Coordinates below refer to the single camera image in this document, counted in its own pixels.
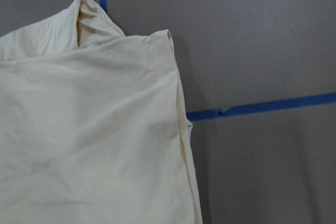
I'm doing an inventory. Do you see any beige long-sleeve printed shirt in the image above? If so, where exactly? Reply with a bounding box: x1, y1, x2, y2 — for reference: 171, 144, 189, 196
1, 0, 202, 223

